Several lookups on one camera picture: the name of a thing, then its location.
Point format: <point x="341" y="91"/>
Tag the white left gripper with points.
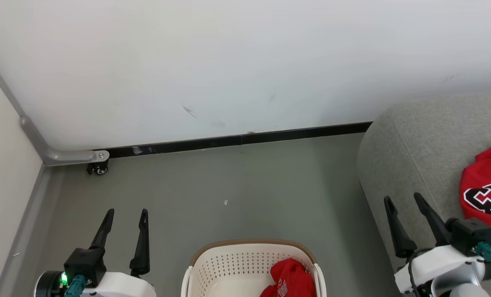
<point x="117" y="286"/>

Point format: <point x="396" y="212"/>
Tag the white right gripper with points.
<point x="435" y="262"/>

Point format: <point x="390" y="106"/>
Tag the red garment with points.
<point x="290" y="274"/>
<point x="484" y="169"/>

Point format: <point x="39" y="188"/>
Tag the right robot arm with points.
<point x="468" y="286"/>

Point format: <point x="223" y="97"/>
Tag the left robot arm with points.
<point x="47" y="284"/>

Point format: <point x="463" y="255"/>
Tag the grey fabric sofa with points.
<point x="418" y="152"/>

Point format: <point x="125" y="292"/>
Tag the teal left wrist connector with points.
<point x="75" y="286"/>

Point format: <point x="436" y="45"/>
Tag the black caster wheel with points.
<point x="99" y="169"/>

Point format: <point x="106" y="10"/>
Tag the grey partition foot with caster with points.
<point x="64" y="156"/>

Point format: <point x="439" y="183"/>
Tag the cream perforated laundry basket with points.
<point x="237" y="264"/>

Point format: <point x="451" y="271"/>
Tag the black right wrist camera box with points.
<point x="470" y="235"/>

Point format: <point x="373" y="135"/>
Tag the grey partition bottom rail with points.
<point x="22" y="231"/>

